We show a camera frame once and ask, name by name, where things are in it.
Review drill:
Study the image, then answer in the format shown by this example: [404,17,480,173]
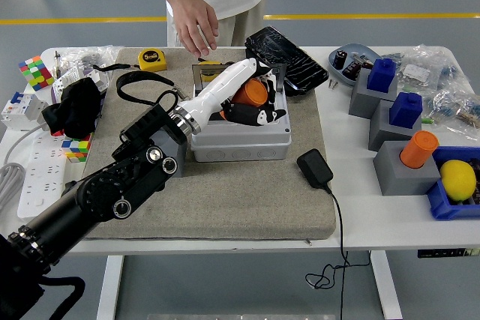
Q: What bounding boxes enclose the person's right hand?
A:
[170,0,220,58]

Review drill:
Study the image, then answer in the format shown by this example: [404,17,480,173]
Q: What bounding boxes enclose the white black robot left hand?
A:
[178,57,288,136]

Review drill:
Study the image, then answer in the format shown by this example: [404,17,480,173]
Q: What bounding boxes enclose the orange cylinder battery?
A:
[399,130,440,169]
[229,78,269,109]

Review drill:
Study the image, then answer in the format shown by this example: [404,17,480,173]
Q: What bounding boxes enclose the grey junction box clear lid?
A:
[190,61,293,163]

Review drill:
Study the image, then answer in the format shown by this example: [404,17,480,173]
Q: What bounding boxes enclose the black plastic box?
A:
[245,46,288,73]

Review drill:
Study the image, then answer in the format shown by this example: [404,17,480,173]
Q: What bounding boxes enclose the yellow round tape measure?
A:
[197,57,223,82]

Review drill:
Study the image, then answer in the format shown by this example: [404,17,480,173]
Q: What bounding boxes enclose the yellow square tape measure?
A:
[92,48,169,73]

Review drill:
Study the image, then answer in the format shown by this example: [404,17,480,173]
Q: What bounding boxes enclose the cracked black phone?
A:
[245,25,330,96]

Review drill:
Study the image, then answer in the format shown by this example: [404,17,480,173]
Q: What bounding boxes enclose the grey cube holder round hole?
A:
[151,130,188,178]

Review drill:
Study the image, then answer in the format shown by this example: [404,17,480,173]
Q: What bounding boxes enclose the blue-grey oval tray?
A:
[328,43,383,88]

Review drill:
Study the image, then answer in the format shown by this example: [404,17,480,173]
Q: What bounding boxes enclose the grey-brown mat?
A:
[74,47,338,241]

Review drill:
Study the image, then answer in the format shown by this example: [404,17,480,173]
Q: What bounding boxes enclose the small metal component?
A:
[351,53,376,70]

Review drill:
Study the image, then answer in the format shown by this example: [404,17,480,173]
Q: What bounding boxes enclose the brown capacitor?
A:
[341,60,363,81]

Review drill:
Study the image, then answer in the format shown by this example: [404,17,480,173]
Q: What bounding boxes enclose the black cloth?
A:
[40,76,104,139]

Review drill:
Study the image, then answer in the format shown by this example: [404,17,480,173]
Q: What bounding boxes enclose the blue block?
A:
[388,91,424,128]
[366,58,398,93]

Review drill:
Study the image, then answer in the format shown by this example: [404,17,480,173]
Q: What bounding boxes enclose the small colourful puzzle cube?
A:
[61,133,94,163]

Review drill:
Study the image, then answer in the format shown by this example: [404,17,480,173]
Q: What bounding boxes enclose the large colourful puzzle cube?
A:
[17,55,56,92]

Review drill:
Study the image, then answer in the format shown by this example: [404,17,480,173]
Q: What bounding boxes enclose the clear bag of resistors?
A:
[421,79,480,141]
[382,44,461,92]

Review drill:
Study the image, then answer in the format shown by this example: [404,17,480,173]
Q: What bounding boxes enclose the white circuit breaker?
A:
[1,91,49,132]

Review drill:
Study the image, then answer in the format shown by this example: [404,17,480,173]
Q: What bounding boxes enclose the white power strip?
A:
[17,134,68,220]

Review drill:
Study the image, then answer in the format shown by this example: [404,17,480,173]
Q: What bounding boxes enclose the white table leg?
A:
[96,255,125,320]
[369,250,404,320]

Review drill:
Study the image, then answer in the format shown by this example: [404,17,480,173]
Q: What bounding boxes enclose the blue plastic bin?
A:
[426,146,480,221]

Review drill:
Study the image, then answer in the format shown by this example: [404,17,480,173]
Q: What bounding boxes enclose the yellow lemon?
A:
[439,160,477,202]

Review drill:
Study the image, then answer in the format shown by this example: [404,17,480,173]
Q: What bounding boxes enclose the dark parts in bin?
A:
[464,158,480,207]

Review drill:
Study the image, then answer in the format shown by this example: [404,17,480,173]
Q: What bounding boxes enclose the black table control panel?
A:
[417,247,480,259]

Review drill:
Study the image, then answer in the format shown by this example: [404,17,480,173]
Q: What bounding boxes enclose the black power adapter with cord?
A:
[296,148,371,320]

